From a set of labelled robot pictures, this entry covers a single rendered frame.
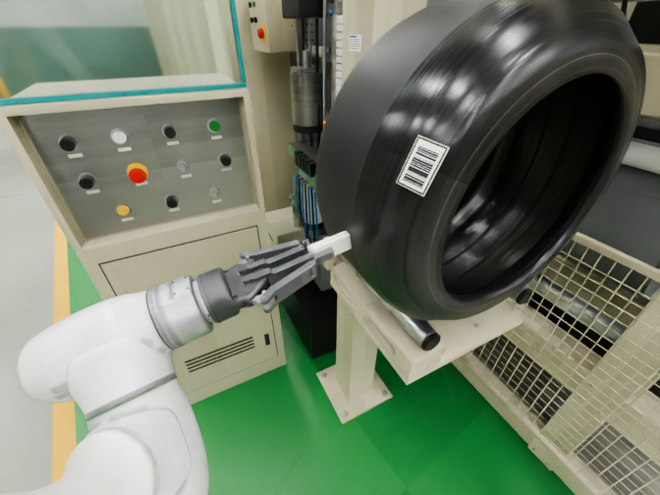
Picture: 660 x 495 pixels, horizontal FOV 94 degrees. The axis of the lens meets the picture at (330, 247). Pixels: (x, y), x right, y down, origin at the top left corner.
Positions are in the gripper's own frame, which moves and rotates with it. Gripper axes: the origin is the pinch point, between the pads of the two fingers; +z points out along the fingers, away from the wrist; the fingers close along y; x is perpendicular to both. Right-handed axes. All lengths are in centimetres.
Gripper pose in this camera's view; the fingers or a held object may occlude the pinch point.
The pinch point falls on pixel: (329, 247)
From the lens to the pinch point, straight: 50.0
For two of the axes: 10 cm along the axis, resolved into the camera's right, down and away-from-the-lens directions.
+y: -4.5, -5.2, 7.3
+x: 1.3, 7.7, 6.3
